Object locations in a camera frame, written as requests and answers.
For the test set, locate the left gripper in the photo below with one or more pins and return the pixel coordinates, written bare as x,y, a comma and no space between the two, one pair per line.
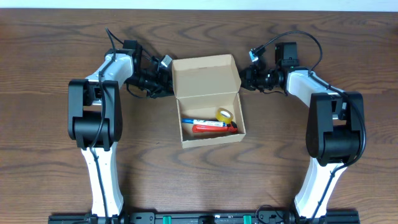
164,81

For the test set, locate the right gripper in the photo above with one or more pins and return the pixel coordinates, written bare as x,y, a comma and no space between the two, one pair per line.
244,79

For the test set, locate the cardboard box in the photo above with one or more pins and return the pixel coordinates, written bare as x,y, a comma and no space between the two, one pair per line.
202,86

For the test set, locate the yellow tape roll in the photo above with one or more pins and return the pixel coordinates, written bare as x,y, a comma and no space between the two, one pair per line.
225,116

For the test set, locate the red utility knife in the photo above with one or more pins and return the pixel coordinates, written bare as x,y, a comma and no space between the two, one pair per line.
201,128

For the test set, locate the blue capped marker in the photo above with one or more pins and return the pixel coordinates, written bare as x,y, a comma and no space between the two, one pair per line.
204,122

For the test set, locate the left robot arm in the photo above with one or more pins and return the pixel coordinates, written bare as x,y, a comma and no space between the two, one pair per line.
95,120

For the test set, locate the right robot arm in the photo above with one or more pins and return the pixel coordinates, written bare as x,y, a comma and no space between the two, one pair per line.
335,136

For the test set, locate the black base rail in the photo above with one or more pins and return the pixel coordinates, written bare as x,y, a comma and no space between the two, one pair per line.
265,214

